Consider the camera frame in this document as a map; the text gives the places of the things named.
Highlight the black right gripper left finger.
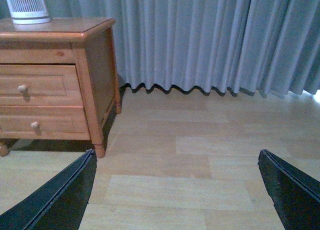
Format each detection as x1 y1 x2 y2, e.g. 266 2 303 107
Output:
0 149 97 230

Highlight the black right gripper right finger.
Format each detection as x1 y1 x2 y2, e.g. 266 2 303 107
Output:
258 149 320 230

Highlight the wooden drawer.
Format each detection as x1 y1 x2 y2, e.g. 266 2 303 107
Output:
0 64 83 107
0 106 90 140

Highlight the wooden nightstand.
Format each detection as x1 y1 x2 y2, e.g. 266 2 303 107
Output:
0 17 121 158

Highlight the grey curtain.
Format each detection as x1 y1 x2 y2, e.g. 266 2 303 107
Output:
0 0 320 99

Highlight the white ribbed air purifier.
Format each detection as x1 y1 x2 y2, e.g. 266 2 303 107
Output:
6 0 51 25

